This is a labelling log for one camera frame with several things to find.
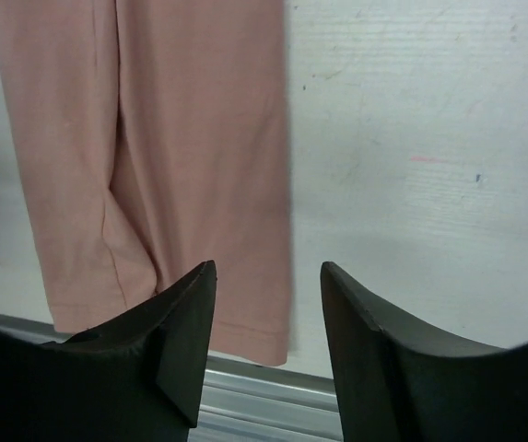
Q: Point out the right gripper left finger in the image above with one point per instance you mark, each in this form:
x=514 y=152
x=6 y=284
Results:
x=136 y=377

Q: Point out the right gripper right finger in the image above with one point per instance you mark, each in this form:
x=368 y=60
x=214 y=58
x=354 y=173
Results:
x=399 y=378

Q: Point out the dusty pink printed t-shirt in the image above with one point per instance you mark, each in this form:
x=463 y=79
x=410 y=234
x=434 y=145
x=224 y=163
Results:
x=151 y=136

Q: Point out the aluminium mounting rail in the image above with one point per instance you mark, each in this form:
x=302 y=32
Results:
x=240 y=402

